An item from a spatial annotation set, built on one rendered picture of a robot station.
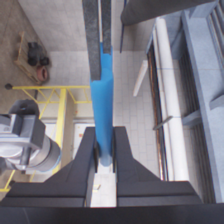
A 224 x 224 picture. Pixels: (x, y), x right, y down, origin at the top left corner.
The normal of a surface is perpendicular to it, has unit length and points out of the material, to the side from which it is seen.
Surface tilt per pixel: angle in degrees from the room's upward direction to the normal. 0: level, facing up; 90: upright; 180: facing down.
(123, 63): 90
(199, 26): 90
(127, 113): 90
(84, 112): 90
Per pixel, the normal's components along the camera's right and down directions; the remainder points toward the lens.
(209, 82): 0.01, -0.30
